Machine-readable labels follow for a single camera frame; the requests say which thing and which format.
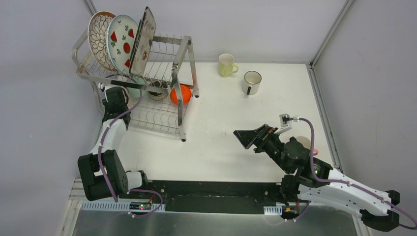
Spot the mint green bowl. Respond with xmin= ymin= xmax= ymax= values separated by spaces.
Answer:
xmin=127 ymin=78 xmax=147 ymax=98

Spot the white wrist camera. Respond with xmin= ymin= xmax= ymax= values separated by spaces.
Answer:
xmin=97 ymin=83 xmax=106 ymax=92
xmin=274 ymin=114 xmax=298 ymax=135

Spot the square flower pattern plate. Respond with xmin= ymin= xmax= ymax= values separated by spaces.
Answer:
xmin=129 ymin=6 xmax=156 ymax=77

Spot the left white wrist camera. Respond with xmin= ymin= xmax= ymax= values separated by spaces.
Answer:
xmin=97 ymin=83 xmax=106 ymax=92

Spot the pink cup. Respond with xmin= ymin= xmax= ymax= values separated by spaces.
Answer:
xmin=296 ymin=136 xmax=319 ymax=156

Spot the watermelon pattern round plate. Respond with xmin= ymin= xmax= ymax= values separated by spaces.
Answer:
xmin=106 ymin=15 xmax=138 ymax=75

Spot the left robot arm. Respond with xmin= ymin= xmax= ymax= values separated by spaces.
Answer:
xmin=78 ymin=86 xmax=150 ymax=202

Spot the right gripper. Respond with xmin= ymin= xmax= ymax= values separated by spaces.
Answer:
xmin=233 ymin=124 xmax=291 ymax=174

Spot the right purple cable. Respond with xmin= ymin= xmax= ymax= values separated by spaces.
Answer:
xmin=293 ymin=117 xmax=417 ymax=230

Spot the floral petal brown-rim plate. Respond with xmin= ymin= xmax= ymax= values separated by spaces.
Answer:
xmin=88 ymin=11 xmax=116 ymax=71

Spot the yellow mug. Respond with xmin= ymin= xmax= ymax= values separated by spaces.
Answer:
xmin=218 ymin=54 xmax=239 ymax=77

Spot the stainless steel dish rack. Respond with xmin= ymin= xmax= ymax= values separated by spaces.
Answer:
xmin=71 ymin=31 xmax=200 ymax=142

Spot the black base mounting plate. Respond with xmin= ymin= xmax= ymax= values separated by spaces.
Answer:
xmin=143 ymin=176 xmax=300 ymax=214

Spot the orange plastic bowl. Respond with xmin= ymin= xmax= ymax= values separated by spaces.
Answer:
xmin=169 ymin=84 xmax=192 ymax=105

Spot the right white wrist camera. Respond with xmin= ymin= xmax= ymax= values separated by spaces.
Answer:
xmin=274 ymin=114 xmax=298 ymax=135

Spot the white mug dark rim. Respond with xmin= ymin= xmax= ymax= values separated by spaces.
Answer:
xmin=241 ymin=71 xmax=262 ymax=96

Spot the aluminium frame rail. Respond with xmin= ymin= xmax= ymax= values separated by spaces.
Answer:
xmin=306 ymin=64 xmax=344 ymax=173

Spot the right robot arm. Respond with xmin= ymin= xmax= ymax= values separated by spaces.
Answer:
xmin=233 ymin=124 xmax=400 ymax=232

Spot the brown patterned small bowl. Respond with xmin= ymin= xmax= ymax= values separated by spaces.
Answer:
xmin=148 ymin=80 xmax=168 ymax=101

